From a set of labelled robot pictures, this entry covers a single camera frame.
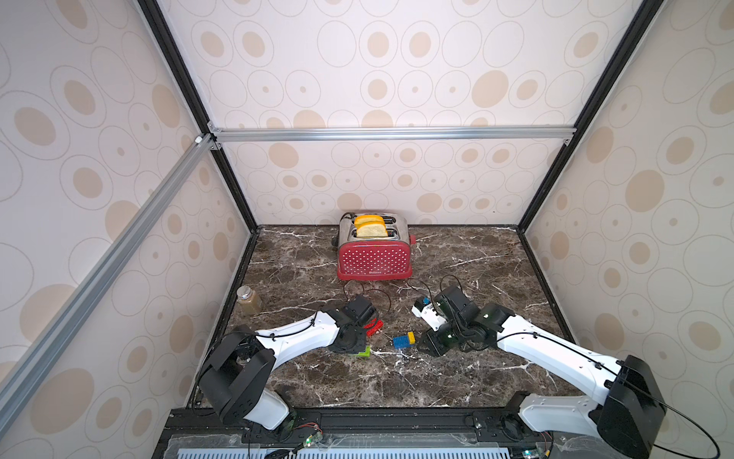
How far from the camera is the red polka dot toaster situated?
937mm

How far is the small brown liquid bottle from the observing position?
0.89m

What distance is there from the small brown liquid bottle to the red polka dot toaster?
29cm
